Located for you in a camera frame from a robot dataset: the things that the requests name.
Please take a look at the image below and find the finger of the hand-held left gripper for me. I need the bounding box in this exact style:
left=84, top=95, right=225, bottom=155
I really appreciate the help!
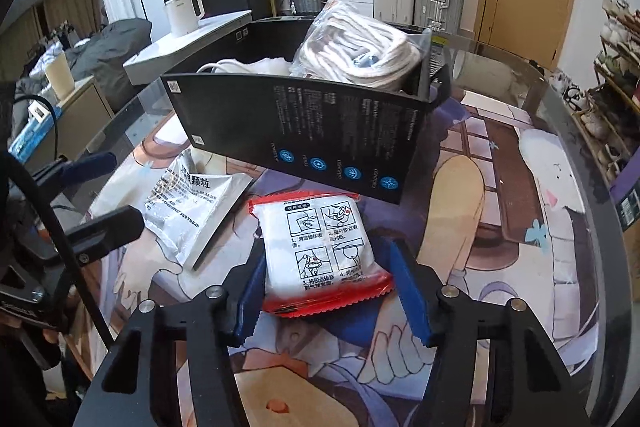
left=30, top=151, right=119, bottom=188
left=62, top=205, right=147, bottom=259

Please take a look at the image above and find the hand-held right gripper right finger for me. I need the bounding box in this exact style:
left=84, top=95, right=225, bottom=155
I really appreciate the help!
left=392, top=239, right=592, bottom=427

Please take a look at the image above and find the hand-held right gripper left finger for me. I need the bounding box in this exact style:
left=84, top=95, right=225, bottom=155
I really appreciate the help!
left=72, top=251, right=269, bottom=427

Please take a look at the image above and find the silver printed packet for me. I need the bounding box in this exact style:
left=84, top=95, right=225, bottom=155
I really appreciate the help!
left=144, top=148, right=262, bottom=271

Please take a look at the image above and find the red-edged white packet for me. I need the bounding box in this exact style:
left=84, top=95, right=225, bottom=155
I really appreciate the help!
left=248, top=193, right=395, bottom=319

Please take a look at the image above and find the white charging cable coil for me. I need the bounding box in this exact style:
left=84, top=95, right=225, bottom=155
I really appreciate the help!
left=196, top=58, right=252, bottom=76

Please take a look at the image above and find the black cardboard box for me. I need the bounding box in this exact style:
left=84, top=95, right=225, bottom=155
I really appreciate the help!
left=161, top=18, right=453, bottom=206

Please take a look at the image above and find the bagged white rope bundle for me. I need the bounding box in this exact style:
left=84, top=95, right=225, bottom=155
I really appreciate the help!
left=290, top=0, right=432, bottom=96

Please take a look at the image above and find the person's left hand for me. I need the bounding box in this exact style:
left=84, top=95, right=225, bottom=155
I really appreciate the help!
left=30, top=324, right=69, bottom=362

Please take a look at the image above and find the beige cabinet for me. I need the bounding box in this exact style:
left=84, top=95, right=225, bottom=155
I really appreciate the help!
left=50, top=77, right=117, bottom=164

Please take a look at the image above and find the blue white box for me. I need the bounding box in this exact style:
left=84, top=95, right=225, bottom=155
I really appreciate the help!
left=9, top=101, right=64, bottom=158

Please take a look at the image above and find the dark jacket pile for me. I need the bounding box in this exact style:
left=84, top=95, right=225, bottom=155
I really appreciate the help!
left=65, top=18, right=154, bottom=108

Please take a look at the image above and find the printed cartoon table mat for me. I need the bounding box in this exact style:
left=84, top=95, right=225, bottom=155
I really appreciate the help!
left=65, top=92, right=617, bottom=427

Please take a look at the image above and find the white side table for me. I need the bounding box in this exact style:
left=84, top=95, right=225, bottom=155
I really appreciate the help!
left=123, top=9, right=253, bottom=86

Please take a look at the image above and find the white electric kettle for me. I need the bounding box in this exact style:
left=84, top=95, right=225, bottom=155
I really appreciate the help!
left=165, top=0, right=205, bottom=37

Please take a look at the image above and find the pile of shoes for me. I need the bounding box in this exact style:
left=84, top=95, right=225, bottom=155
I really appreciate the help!
left=547, top=69, right=587, bottom=108

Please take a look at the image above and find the shoe rack with shoes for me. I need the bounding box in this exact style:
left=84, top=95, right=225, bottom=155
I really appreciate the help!
left=570, top=0, right=640, bottom=188

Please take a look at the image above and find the black cable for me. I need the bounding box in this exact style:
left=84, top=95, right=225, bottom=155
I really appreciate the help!
left=0, top=152, right=114, bottom=354

